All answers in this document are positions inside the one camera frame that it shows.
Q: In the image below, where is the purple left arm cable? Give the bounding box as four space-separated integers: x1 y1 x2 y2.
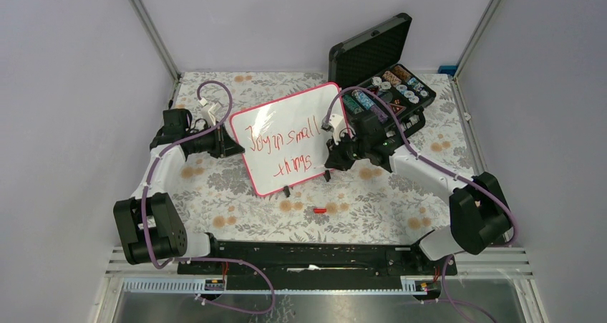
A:
141 79 276 316

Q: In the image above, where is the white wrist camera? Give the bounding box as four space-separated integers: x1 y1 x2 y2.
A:
198 98 225 127
321 114 350 145

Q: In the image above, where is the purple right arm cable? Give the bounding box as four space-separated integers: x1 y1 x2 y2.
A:
321 86 520 322

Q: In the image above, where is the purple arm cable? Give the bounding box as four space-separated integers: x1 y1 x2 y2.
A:
141 79 276 316
321 86 520 322

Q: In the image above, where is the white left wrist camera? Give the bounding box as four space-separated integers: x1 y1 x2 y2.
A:
198 98 225 127

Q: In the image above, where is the white cable duct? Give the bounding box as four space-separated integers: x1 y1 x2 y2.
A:
122 277 428 296

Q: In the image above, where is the floral tablecloth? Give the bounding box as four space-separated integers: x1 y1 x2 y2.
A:
172 72 477 244

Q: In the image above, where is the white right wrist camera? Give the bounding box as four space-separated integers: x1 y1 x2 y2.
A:
321 114 350 145

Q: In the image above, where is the blue object behind frame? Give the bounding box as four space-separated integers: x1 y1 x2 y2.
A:
437 65 458 77

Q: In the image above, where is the pink framed whiteboard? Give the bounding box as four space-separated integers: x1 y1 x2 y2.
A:
229 82 345 197

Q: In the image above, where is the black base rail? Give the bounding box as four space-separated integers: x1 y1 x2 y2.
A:
178 238 457 289

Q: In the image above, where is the black poker chip case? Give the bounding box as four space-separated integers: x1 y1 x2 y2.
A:
328 13 436 137

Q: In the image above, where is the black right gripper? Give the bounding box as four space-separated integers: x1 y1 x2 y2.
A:
326 130 370 171

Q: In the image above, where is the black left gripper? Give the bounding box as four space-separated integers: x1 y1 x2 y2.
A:
186 120 244 158

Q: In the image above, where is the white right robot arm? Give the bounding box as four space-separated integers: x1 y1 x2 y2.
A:
321 114 514 274

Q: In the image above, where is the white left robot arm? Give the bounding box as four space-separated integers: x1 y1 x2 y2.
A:
113 109 245 265

